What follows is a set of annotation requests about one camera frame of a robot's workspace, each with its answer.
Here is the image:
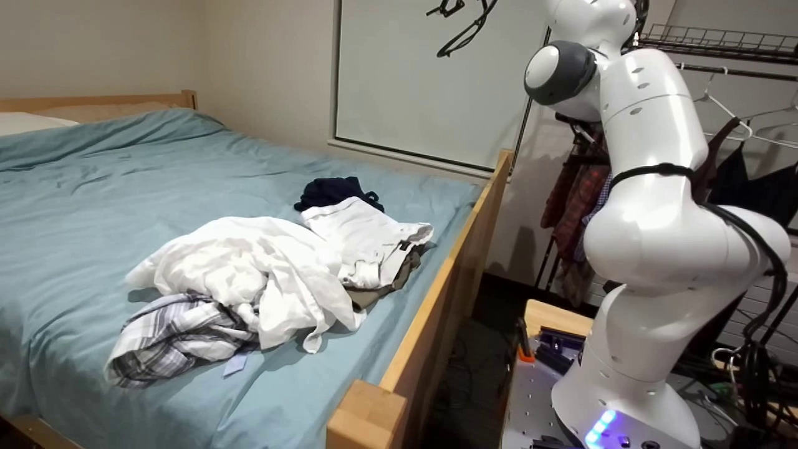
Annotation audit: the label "black cloth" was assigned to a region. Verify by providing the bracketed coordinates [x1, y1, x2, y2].
[291, 176, 385, 216]

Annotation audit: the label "plaid checked cloth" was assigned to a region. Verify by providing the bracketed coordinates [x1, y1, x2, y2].
[105, 293, 258, 392]

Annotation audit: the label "bed with blue sheet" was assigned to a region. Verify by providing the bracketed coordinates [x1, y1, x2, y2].
[0, 111, 486, 449]

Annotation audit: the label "white shorts with grey trim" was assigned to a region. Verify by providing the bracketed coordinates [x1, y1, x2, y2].
[298, 195, 436, 312]

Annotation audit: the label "crumpled white shirt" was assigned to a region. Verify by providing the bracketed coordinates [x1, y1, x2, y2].
[122, 216, 368, 358]

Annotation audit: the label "light wooden block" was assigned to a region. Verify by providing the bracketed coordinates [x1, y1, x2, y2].
[520, 297, 596, 344]

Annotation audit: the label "black electronics box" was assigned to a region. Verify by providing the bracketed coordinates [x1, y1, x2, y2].
[530, 327, 584, 378]

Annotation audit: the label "small blue paper tag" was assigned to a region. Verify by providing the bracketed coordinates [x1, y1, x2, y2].
[219, 355, 251, 383]

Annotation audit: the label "white perforated robot table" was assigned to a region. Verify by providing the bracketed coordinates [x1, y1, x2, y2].
[496, 358, 584, 449]

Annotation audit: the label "white clothes hanger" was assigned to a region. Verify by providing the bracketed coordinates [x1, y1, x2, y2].
[692, 85, 798, 155]

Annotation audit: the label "dark garment on rack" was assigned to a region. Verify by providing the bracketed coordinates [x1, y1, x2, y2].
[706, 141, 798, 229]

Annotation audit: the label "white pillow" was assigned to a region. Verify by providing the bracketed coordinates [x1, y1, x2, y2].
[0, 111, 82, 141]

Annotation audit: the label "wooden bed frame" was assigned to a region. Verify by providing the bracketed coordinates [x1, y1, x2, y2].
[0, 88, 516, 449]

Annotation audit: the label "black wire shelf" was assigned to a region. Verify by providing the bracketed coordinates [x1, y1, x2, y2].
[637, 24, 798, 67]

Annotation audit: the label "tangled floor cables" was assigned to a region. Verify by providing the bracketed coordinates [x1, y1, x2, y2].
[695, 340, 798, 440]

